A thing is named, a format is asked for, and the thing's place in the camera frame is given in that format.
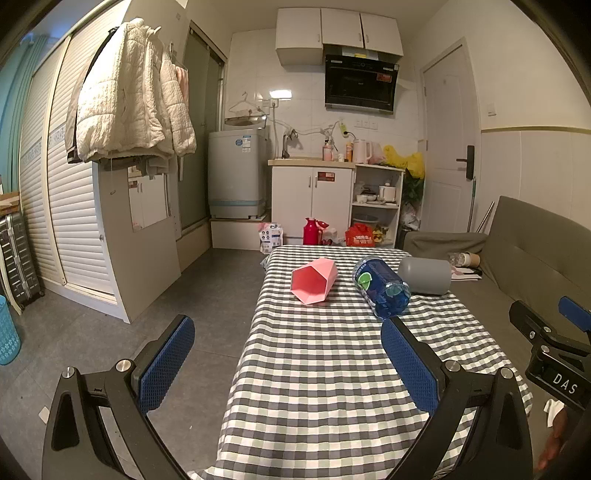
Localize grey suitcase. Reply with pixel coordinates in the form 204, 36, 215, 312
0, 212, 45, 315

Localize white open shelf unit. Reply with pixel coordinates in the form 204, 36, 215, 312
348, 162, 406, 248

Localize blue plastic basket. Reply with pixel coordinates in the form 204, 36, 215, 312
0, 295, 23, 366

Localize grey cup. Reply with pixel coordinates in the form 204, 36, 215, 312
398, 256, 452, 296

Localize pink cup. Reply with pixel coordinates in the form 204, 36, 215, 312
291, 257, 339, 306

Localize white door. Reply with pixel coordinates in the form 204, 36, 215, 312
420, 39, 481, 234

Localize white wall cabinets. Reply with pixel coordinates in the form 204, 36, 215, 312
276, 7, 404, 66

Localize white clothes hanger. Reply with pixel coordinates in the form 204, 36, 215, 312
229, 91, 262, 117

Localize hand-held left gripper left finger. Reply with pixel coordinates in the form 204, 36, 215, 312
42, 315, 195, 480

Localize pink hanging garment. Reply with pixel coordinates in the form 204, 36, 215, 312
174, 64, 190, 103

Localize person's right hand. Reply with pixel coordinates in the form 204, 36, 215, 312
536, 408, 570, 472

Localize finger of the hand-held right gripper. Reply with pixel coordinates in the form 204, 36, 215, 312
558, 295, 591, 333
509, 300, 566, 346

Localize white puffer jacket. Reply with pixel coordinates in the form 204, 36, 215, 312
65, 17, 197, 163

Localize glass shower door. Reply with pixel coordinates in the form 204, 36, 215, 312
177, 25, 227, 232

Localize grey sofa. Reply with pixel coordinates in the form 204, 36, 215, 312
399, 196, 591, 480

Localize white washing machine platform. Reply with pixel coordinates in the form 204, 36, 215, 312
210, 215, 274, 251

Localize mop sticks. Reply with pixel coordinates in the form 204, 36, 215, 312
465, 177, 498, 234

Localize white paper scrap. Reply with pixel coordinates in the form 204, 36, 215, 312
542, 399, 567, 428

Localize yellow plastic bag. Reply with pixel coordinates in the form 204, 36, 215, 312
383, 145, 426, 181

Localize white sink cabinet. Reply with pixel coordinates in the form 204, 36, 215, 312
268, 158, 358, 247

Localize grey washing machine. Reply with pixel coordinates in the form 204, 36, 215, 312
207, 117, 271, 220

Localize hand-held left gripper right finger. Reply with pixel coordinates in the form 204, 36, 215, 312
381, 318, 534, 480

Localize blue plastic bottle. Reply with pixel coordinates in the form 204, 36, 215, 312
352, 256, 411, 321

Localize black door handle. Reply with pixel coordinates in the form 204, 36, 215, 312
455, 145, 476, 181

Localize white printed packet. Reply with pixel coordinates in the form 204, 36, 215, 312
257, 222, 285, 255

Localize checkered tablecloth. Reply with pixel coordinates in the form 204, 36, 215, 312
187, 244, 534, 480

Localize white shutter wardrobe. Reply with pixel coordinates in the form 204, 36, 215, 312
17, 4, 185, 305

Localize black range hood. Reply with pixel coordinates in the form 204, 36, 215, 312
324, 44, 400, 114

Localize red shopping bag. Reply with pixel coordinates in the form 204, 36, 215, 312
345, 223, 376, 248

